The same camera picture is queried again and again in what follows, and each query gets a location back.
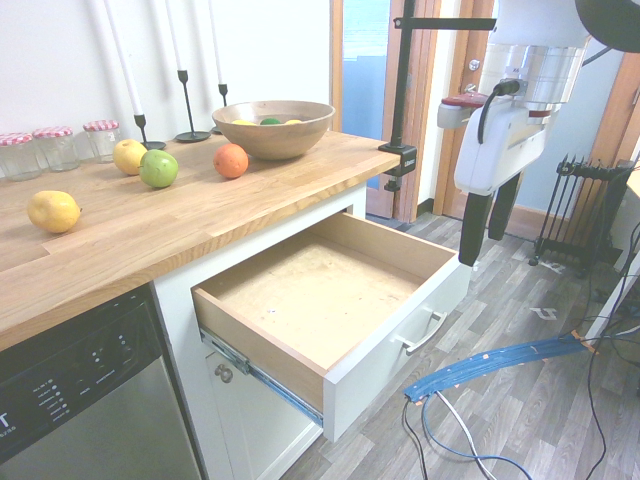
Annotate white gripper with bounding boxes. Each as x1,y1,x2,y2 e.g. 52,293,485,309
453,97,547,267

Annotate white wooden drawer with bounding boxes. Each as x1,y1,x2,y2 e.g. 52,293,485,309
191,212,472,444

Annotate metal drawer slide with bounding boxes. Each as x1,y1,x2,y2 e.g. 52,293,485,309
199,328,324,427

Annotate black radiator stand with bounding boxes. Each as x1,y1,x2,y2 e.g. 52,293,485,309
528,154,634,279

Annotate wooden glass panel door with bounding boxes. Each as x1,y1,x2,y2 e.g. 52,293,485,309
328,0,442,222

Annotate large wooden bowl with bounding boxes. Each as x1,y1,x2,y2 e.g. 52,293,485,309
211,100,336,161

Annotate orange fruit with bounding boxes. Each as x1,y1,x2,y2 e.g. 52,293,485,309
213,143,250,180

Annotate black candle holder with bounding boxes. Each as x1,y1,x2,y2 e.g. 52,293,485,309
132,113,167,151
173,69,212,144
209,83,230,135

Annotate white cabinet door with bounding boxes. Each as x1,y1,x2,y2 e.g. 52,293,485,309
202,347,325,480

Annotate tall white candle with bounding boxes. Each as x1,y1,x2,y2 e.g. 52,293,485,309
164,0,186,72
207,0,225,86
102,0,144,116

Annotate white kitchen cabinet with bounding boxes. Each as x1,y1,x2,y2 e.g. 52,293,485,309
149,182,369,480

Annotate green apple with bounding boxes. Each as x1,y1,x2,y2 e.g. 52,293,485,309
138,149,180,189

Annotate yellow apple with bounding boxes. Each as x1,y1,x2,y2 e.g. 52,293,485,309
112,139,149,176

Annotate glass jar checkered red lid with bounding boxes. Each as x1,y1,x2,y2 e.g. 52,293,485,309
0,132,42,182
82,119,122,164
32,126,80,173

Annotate stainless steel dishwasher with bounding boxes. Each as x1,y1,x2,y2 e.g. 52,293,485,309
0,284,204,480

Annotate red and grey wrist camera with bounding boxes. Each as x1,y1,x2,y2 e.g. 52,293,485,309
437,93,490,130

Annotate black hanging cables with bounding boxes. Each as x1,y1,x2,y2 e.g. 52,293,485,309
583,167,640,480

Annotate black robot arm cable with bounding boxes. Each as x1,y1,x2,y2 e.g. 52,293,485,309
477,77,526,146

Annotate blue taped cable bundle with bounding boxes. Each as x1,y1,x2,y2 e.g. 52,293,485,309
403,335,597,404

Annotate black clamp camera stand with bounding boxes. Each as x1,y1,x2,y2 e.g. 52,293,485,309
377,0,497,194

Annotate white floor cable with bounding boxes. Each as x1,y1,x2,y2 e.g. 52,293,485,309
433,391,497,480

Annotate thin black floor cable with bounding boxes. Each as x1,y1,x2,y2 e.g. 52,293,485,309
402,398,432,480

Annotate loose blue cable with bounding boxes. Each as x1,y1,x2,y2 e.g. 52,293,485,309
422,393,532,480

